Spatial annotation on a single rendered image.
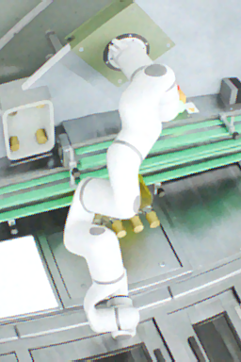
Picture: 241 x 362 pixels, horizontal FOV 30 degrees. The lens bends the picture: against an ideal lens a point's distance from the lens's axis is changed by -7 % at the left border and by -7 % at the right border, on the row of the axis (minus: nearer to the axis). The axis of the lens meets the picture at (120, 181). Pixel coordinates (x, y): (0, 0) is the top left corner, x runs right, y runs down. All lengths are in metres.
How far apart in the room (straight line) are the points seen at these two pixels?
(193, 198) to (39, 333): 0.84
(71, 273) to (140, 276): 0.23
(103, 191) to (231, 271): 0.70
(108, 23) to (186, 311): 0.99
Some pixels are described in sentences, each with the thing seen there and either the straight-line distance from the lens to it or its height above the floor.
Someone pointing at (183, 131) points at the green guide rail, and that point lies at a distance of 1.68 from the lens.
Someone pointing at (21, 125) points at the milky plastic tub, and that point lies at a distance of 1.60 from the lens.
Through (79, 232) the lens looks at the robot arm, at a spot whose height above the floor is 1.34.
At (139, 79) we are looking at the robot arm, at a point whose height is 1.12.
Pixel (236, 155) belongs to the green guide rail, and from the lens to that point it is 1.90.
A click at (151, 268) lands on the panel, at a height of 1.25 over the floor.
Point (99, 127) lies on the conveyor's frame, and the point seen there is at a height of 0.83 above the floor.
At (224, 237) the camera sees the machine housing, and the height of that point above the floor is 1.21.
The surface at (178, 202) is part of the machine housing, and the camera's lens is 1.84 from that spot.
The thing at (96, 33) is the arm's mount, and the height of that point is 0.84.
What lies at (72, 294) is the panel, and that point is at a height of 1.27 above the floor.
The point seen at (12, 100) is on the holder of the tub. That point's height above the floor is 0.79.
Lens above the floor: 1.98
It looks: 38 degrees down
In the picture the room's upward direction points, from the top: 153 degrees clockwise
